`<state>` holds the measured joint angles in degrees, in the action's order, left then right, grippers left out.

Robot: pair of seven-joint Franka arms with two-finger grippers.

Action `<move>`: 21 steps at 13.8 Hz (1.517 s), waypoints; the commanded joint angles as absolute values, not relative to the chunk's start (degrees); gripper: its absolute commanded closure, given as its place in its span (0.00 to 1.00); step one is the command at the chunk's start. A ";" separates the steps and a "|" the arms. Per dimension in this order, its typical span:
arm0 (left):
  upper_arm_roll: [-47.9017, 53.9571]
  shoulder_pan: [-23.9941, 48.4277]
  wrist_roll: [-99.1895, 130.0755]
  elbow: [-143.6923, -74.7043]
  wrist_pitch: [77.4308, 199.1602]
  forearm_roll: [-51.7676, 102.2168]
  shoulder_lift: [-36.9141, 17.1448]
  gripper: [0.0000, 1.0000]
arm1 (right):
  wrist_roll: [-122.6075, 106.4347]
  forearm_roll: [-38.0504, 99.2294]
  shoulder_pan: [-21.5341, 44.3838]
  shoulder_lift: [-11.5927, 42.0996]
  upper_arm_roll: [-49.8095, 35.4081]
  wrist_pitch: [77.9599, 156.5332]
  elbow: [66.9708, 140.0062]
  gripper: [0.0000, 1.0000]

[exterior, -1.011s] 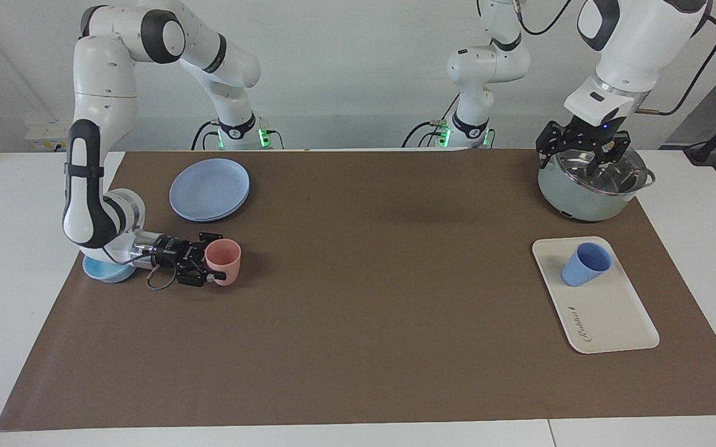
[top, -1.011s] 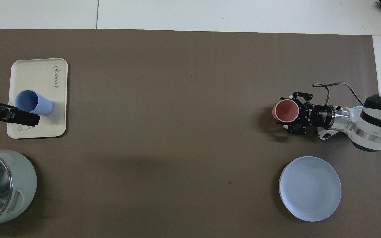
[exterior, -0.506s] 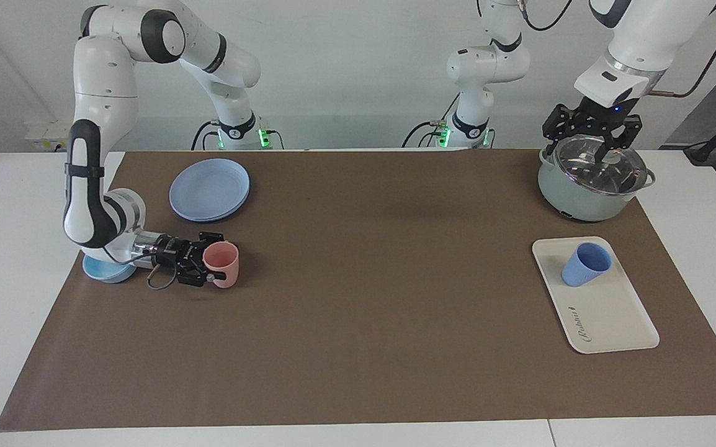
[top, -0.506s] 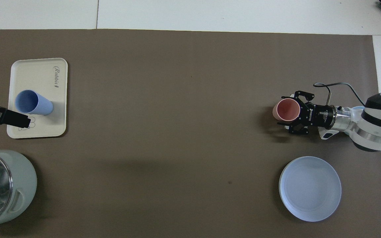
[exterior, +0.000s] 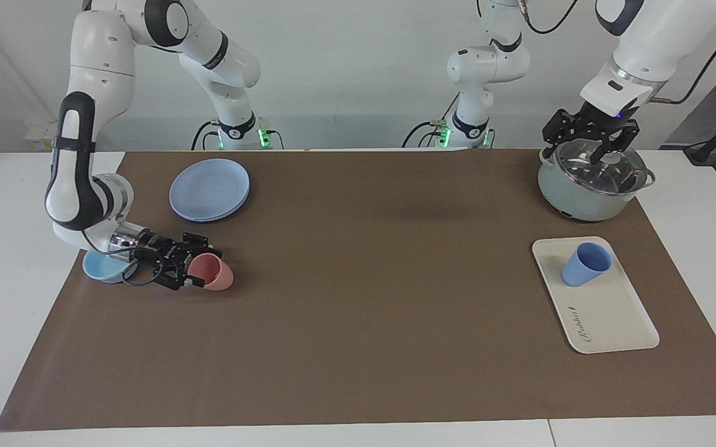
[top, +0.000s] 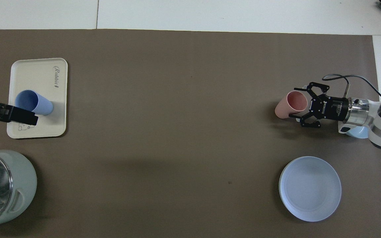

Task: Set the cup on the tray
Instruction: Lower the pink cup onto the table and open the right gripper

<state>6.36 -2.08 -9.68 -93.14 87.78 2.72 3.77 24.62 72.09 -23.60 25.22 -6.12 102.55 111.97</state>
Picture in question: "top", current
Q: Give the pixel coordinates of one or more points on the brown paper table mat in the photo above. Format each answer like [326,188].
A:
[177,132]

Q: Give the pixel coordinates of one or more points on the cream rabbit print tray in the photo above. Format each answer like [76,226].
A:
[38,76]

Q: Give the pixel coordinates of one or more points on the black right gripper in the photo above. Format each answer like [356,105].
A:
[330,108]

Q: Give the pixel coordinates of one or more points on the lavender blue plate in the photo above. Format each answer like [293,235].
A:
[309,190]

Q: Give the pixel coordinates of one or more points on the blue plastic cup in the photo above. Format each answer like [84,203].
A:
[32,100]

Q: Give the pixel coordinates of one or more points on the light blue bowl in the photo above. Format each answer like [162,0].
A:
[359,134]

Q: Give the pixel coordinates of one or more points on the pale green electric pot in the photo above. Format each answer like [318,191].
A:
[23,178]

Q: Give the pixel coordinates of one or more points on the pink plastic cup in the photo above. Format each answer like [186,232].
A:
[296,100]

